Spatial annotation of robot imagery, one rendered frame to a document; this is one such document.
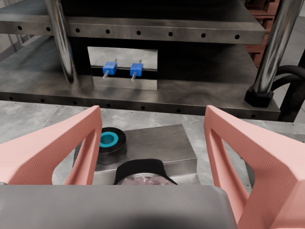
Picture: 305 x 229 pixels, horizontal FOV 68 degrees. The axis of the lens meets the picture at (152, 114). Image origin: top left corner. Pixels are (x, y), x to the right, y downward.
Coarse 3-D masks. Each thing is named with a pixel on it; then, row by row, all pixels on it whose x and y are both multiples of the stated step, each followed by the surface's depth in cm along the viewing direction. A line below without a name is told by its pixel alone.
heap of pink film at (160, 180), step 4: (160, 176) 46; (124, 180) 45; (128, 180) 45; (132, 180) 45; (136, 180) 45; (140, 180) 45; (144, 180) 45; (148, 180) 45; (152, 180) 45; (156, 180) 46; (160, 180) 45; (164, 180) 45; (168, 180) 46; (124, 184) 44; (128, 184) 44; (132, 184) 44; (136, 184) 44; (140, 184) 45; (144, 184) 45; (148, 184) 44; (152, 184) 44; (156, 184) 44; (160, 184) 44; (164, 184) 44; (168, 184) 44; (172, 184) 45
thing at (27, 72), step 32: (0, 64) 114; (32, 64) 114; (192, 64) 114; (224, 64) 114; (0, 96) 95; (32, 96) 92; (64, 96) 90; (96, 96) 90; (128, 96) 90; (160, 96) 90; (192, 96) 90; (224, 96) 90
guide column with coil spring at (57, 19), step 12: (48, 0) 74; (60, 0) 76; (48, 12) 77; (60, 12) 77; (60, 24) 79; (60, 36) 81; (60, 48) 84; (72, 48) 86; (72, 60) 88; (72, 72) 90; (72, 84) 93
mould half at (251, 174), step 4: (276, 132) 62; (288, 136) 60; (292, 136) 60; (296, 136) 60; (300, 136) 60; (304, 136) 60; (300, 140) 59; (304, 140) 59; (248, 164) 58; (248, 168) 58; (248, 172) 58; (252, 172) 55; (252, 176) 54; (252, 180) 54; (252, 184) 54
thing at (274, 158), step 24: (216, 120) 11; (240, 120) 9; (216, 144) 12; (240, 144) 8; (264, 144) 7; (288, 144) 7; (216, 168) 11; (264, 168) 7; (288, 168) 6; (240, 192) 10; (264, 192) 7; (288, 192) 6; (240, 216) 10; (264, 216) 7; (288, 216) 6
